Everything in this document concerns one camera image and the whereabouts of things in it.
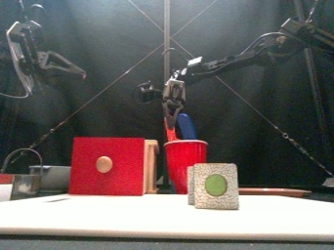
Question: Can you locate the white cutting board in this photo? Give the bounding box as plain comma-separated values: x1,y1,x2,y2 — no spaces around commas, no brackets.
0,192,334,244

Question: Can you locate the brown flat plate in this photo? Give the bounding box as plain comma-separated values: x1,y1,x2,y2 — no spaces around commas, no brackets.
238,187,313,198

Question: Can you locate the red plastic cup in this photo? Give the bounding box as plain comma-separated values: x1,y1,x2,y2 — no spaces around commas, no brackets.
162,139,210,195

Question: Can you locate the wooden box with red front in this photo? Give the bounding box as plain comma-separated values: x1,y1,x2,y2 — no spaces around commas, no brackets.
68,136,162,197

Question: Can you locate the small metal bucket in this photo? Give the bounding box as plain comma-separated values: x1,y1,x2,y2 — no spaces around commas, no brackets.
9,173,41,200

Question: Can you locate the red and white box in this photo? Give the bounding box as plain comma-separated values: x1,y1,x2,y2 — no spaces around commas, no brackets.
0,173,15,203

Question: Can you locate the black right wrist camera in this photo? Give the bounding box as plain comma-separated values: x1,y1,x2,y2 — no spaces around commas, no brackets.
136,81,164,105

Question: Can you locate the vertical metal frame pole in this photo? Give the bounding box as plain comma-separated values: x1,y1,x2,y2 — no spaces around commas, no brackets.
163,0,172,188

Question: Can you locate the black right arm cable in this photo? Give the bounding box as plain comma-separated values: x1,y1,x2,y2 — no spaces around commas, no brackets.
242,31,290,57

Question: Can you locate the black slanted frame leg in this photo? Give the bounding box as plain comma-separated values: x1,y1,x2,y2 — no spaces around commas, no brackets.
291,0,334,164

